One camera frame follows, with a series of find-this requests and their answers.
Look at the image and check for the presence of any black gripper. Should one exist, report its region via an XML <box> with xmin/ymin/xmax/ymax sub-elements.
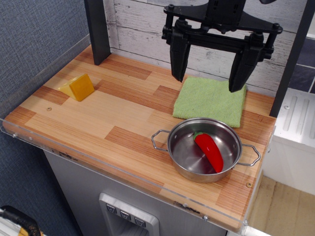
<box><xmin>162</xmin><ymin>0</ymin><xmax>283</xmax><ymax>92</ymax></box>

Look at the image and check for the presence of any red chili pepper toy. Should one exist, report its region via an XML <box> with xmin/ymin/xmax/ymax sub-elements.
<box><xmin>193</xmin><ymin>132</ymin><xmax>224</xmax><ymax>173</ymax></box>

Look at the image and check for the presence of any green cloth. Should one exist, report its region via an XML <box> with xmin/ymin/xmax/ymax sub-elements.
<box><xmin>173</xmin><ymin>77</ymin><xmax>247</xmax><ymax>128</ymax></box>

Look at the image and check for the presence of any white toy sink unit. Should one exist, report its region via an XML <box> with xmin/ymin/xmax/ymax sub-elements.
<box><xmin>262</xmin><ymin>88</ymin><xmax>315</xmax><ymax>194</ymax></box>

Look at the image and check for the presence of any yellow cheese wedge toy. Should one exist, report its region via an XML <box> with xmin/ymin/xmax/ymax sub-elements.
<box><xmin>58</xmin><ymin>74</ymin><xmax>95</xmax><ymax>101</ymax></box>

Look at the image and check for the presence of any grey toy fridge cabinet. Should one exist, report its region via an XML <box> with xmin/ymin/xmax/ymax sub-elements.
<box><xmin>45</xmin><ymin>151</ymin><xmax>227</xmax><ymax>236</ymax></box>

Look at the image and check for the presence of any silver ice dispenser panel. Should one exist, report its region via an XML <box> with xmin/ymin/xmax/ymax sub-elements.
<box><xmin>99</xmin><ymin>193</ymin><xmax>160</xmax><ymax>236</ymax></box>

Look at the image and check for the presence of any clear acrylic table guard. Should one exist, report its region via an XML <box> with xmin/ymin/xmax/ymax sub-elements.
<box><xmin>3</xmin><ymin>47</ymin><xmax>261</xmax><ymax>231</ymax></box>

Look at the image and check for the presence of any black yellow object bottom left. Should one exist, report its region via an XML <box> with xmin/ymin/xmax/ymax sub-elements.
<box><xmin>0</xmin><ymin>206</ymin><xmax>44</xmax><ymax>236</ymax></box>

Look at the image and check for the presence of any dark grey right post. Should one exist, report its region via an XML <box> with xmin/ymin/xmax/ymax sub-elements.
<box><xmin>269</xmin><ymin>0</ymin><xmax>315</xmax><ymax>118</ymax></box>

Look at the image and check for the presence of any dark grey post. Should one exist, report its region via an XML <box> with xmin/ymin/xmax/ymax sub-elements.
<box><xmin>269</xmin><ymin>0</ymin><xmax>315</xmax><ymax>118</ymax></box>
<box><xmin>84</xmin><ymin>0</ymin><xmax>111</xmax><ymax>65</ymax></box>

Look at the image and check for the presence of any steel pot with handles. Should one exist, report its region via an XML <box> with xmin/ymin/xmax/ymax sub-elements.
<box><xmin>164</xmin><ymin>118</ymin><xmax>245</xmax><ymax>183</ymax></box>

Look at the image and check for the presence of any dark grey left post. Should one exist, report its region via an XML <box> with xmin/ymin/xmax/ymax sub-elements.
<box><xmin>84</xmin><ymin>0</ymin><xmax>111</xmax><ymax>65</ymax></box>

